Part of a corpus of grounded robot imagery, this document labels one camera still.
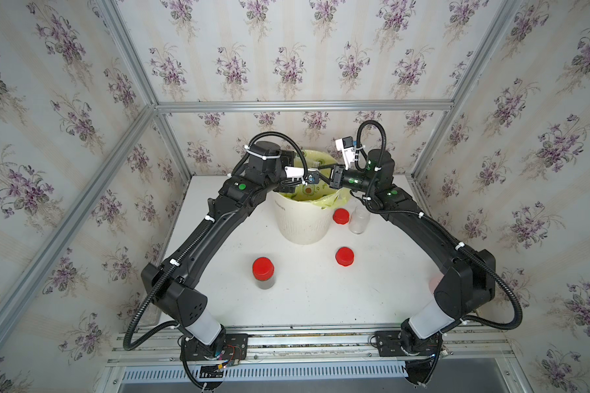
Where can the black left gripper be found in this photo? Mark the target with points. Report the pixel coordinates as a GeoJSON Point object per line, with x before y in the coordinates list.
{"type": "Point", "coordinates": [284, 187]}

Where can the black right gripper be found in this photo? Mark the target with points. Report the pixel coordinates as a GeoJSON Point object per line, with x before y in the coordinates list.
{"type": "Point", "coordinates": [338, 177]}

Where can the red jar lid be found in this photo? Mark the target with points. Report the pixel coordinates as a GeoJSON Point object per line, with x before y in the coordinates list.
{"type": "Point", "coordinates": [345, 256]}
{"type": "Point", "coordinates": [341, 216]}

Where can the red-lid tea jar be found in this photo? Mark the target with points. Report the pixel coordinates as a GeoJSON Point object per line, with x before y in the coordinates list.
{"type": "Point", "coordinates": [359, 220]}
{"type": "Point", "coordinates": [263, 271]}

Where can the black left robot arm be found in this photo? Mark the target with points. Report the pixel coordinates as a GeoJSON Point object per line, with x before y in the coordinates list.
{"type": "Point", "coordinates": [172, 299]}

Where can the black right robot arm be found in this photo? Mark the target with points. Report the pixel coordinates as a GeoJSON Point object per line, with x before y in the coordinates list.
{"type": "Point", "coordinates": [469, 279]}

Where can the white trash bin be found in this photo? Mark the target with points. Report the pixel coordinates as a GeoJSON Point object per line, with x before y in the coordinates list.
{"type": "Point", "coordinates": [303, 220]}

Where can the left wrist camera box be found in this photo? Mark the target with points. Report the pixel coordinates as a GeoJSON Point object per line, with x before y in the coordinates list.
{"type": "Point", "coordinates": [311, 175]}

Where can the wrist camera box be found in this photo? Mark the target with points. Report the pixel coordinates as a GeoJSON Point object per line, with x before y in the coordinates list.
{"type": "Point", "coordinates": [311, 175]}
{"type": "Point", "coordinates": [349, 149]}

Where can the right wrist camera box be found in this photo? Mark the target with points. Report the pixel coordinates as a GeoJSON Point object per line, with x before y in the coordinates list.
{"type": "Point", "coordinates": [349, 149]}

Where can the aluminium rail frame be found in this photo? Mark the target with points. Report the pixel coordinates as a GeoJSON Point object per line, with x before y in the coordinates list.
{"type": "Point", "coordinates": [288, 344]}

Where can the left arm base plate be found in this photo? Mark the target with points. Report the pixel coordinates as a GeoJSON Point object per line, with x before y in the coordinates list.
{"type": "Point", "coordinates": [229, 348]}

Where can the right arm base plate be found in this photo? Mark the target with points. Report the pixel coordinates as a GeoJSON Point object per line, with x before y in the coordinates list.
{"type": "Point", "coordinates": [394, 344]}

